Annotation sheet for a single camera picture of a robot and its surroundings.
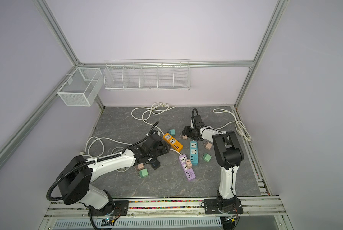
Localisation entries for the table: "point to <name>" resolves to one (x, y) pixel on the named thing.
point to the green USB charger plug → (143, 173)
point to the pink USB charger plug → (140, 166)
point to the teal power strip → (194, 153)
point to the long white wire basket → (147, 74)
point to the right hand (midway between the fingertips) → (185, 133)
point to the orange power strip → (175, 143)
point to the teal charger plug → (172, 132)
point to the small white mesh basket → (81, 88)
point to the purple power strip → (189, 173)
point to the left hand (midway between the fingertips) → (170, 148)
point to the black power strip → (155, 164)
